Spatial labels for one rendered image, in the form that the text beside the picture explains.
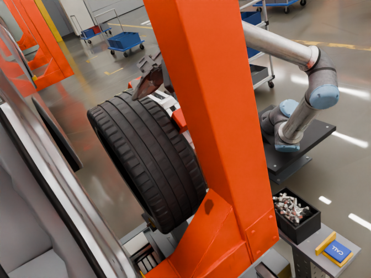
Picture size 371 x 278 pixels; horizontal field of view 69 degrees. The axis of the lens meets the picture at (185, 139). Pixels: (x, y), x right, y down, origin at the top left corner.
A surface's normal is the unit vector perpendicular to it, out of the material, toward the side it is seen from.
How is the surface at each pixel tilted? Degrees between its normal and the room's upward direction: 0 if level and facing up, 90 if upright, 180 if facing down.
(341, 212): 0
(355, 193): 0
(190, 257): 36
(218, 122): 90
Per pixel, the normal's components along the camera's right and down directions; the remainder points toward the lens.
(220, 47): 0.52, 0.35
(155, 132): 0.15, -0.33
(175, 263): -0.71, -0.33
